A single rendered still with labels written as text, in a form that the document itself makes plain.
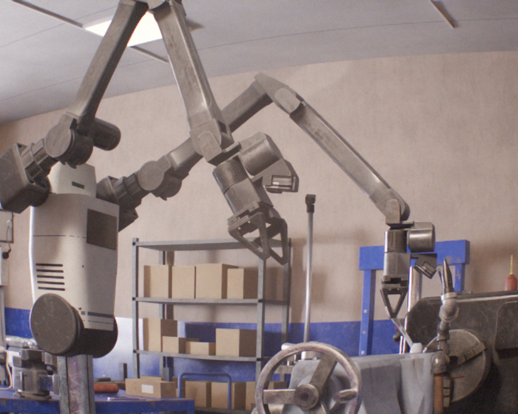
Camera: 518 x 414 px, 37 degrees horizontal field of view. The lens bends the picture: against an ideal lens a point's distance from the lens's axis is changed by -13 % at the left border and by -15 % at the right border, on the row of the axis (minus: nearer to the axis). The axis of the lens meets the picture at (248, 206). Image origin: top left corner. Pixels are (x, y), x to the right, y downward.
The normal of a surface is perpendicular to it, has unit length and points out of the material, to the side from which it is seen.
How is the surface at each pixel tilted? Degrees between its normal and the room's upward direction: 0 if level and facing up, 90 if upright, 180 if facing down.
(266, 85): 89
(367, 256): 90
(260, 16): 180
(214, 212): 90
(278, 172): 90
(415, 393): 79
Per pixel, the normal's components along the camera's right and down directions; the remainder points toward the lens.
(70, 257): 0.20, -0.01
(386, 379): 0.86, -0.21
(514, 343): -0.50, -0.15
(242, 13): -0.02, 0.99
